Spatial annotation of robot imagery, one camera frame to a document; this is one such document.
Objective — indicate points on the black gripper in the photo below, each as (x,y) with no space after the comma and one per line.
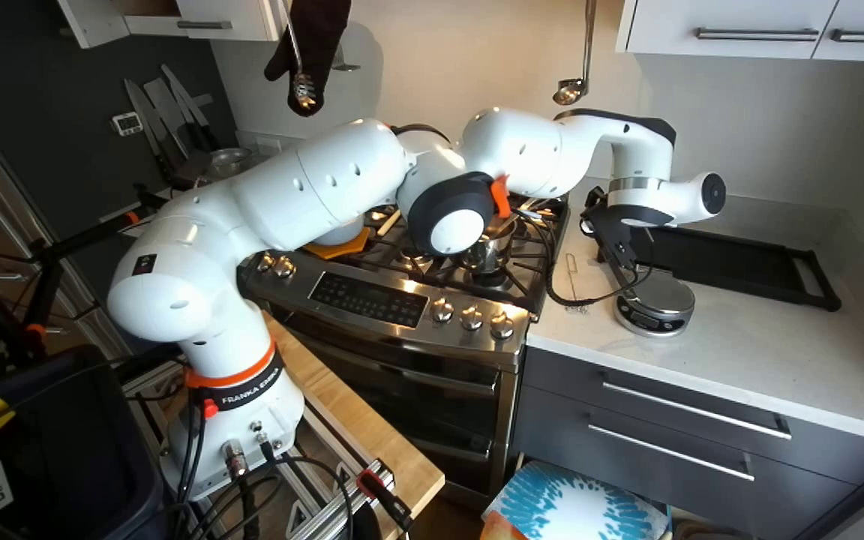
(614,242)

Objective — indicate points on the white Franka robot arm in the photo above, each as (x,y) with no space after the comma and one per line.
(302,189)

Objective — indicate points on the silver stove knob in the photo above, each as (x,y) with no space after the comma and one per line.
(287,271)
(473,319)
(502,324)
(272,264)
(443,311)

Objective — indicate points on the black griddle tray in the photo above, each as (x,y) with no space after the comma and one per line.
(752,264)

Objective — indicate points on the dark grey drawer front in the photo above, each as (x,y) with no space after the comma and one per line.
(553,429)
(553,375)

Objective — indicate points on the wooden spatula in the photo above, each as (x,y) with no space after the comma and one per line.
(384,224)

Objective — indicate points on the stainless steel gas range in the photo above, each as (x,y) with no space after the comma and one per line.
(383,302)

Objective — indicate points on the blue and white box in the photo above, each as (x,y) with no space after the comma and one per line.
(572,506)

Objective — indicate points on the wooden robot stand top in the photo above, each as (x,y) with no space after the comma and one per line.
(374,429)

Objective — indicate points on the small hanging metal utensil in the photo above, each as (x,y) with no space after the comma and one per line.
(302,98)

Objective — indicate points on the black oven mitt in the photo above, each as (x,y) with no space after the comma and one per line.
(316,41)

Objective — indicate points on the clear glass jar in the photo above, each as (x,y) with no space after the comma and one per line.
(226,163)

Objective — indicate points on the steel kitchen knife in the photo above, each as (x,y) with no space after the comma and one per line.
(163,109)
(136,116)
(188,98)

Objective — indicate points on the black tripod with orange clamps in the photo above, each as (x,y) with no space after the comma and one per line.
(47,271)

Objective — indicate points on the black storage bin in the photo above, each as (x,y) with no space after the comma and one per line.
(62,452)

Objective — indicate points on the white wall cabinet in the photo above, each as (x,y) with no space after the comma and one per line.
(231,11)

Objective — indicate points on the white wall switch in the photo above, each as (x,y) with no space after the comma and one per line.
(127,123)

